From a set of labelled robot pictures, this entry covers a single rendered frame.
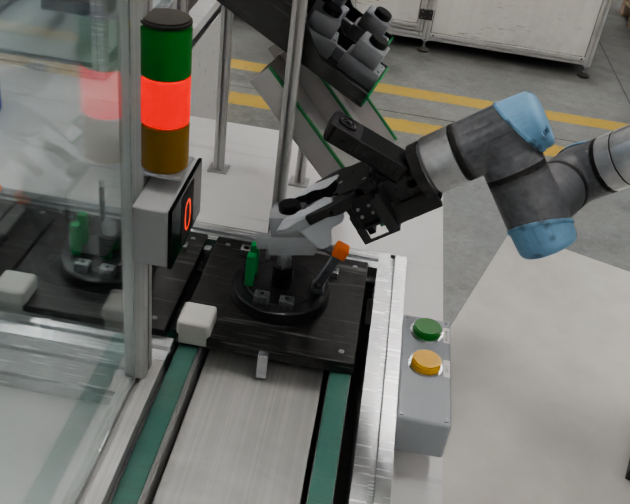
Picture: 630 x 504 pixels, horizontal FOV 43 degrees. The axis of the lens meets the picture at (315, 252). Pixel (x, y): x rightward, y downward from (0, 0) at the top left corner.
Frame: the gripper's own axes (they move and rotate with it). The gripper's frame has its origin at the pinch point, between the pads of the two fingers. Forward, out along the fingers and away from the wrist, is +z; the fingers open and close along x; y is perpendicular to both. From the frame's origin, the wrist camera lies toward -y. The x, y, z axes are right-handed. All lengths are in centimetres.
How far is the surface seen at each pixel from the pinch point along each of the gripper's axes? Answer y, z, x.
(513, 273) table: 44, -16, 33
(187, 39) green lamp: -28.9, -11.0, -19.9
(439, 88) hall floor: 114, 36, 336
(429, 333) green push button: 24.1, -9.6, -3.2
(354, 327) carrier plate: 17.9, -1.1, -4.6
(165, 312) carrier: 2.3, 19.2, -8.7
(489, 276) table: 41, -13, 30
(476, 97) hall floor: 127, 20, 331
